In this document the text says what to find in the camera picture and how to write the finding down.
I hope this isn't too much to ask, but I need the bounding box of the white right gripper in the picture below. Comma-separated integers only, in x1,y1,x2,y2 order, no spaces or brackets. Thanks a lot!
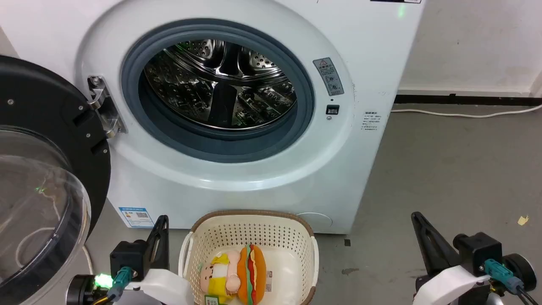
411,211,492,305

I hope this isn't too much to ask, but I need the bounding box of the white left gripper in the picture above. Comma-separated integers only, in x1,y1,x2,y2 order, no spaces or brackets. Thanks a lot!
126,215,194,305

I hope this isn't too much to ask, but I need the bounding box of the white front-load washing machine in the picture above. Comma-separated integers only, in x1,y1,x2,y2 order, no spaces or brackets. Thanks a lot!
0,0,426,236

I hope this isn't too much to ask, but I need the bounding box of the blue energy label sticker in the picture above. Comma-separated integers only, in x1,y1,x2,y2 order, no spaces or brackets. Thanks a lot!
118,207,155,229

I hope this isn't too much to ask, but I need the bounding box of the plush doll in yellow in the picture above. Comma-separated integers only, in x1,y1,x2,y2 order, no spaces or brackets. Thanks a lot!
199,250,242,305

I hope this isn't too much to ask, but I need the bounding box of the cream perforated laundry basket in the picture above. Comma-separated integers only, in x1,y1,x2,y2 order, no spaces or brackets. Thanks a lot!
178,210,319,305

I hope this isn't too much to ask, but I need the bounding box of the hot dog plush toy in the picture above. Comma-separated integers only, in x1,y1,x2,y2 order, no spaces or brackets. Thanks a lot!
236,244,268,305

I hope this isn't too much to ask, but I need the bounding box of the round white filter cover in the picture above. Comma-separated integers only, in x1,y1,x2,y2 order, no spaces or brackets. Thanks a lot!
296,212,334,234

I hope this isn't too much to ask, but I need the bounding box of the metal door hinge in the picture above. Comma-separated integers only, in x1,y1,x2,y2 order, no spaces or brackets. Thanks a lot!
87,75,127,139

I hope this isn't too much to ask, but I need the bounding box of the grey rubber door gasket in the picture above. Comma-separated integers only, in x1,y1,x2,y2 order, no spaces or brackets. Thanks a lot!
121,19,316,164

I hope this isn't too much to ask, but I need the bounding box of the stainless steel washer drum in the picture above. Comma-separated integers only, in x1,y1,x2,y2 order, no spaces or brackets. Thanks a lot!
143,39,298,131

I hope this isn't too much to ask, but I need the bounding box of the black washer door with glass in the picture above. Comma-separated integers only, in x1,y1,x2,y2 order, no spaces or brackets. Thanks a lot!
0,55,112,305

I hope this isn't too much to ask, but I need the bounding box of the grey warning sticker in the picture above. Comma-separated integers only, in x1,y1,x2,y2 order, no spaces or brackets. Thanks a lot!
312,57,345,97

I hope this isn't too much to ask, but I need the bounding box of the teal left connector cable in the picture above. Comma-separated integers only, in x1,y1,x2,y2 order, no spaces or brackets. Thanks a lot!
93,266,133,305

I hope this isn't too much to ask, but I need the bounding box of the teal connector cable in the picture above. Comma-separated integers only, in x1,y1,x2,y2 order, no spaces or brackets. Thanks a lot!
93,266,133,305
484,259,535,305

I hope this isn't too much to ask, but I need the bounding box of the thin white cable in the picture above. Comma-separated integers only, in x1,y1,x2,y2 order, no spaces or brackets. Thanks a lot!
83,245,95,276

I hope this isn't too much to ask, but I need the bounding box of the teal right connector cable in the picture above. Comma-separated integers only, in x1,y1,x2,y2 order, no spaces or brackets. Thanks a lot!
484,259,535,305

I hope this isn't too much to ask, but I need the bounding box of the white cable on floor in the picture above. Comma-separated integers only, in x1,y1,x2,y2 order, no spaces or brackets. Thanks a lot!
390,104,542,119

